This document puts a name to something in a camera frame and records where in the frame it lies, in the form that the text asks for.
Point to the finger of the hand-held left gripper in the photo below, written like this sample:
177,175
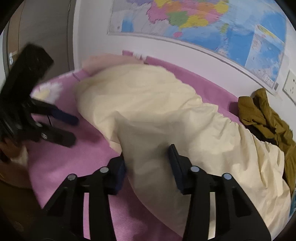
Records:
57,136
62,115

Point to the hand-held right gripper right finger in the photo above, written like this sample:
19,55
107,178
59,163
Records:
177,166

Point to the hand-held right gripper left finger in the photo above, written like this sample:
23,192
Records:
116,176

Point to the cream jacket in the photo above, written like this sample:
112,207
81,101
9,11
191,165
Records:
161,111

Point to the person's left hand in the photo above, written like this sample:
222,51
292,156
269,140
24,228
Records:
17,153

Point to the pink blanket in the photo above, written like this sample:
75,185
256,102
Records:
69,162

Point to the grey door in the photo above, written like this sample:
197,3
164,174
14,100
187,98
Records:
46,27

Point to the olive green garment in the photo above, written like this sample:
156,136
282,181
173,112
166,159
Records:
261,113

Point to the white wall socket panel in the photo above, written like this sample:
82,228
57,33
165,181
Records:
291,85

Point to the colourful wall map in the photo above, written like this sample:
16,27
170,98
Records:
196,20

